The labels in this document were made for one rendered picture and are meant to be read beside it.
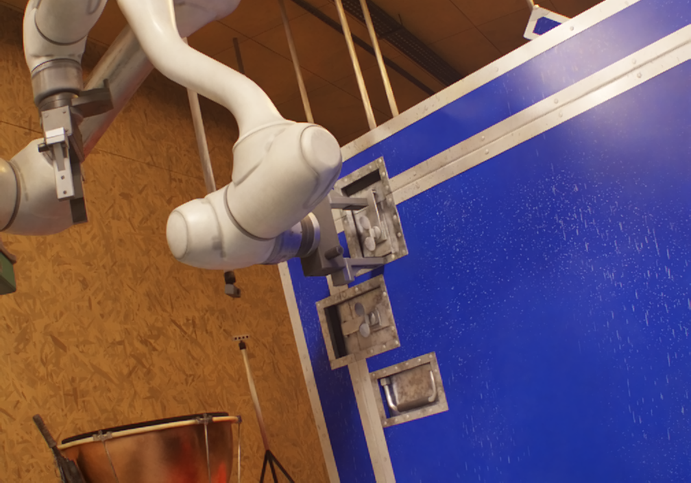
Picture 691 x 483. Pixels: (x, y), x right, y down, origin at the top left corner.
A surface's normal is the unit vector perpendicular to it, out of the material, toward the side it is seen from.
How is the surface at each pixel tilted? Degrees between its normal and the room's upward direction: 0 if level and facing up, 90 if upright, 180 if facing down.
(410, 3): 180
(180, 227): 88
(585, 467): 90
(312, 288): 90
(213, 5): 161
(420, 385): 90
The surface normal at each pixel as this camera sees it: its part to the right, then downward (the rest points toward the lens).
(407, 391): -0.72, 0.00
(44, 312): 0.87, -0.31
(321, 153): 0.66, -0.35
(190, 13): 0.37, 0.81
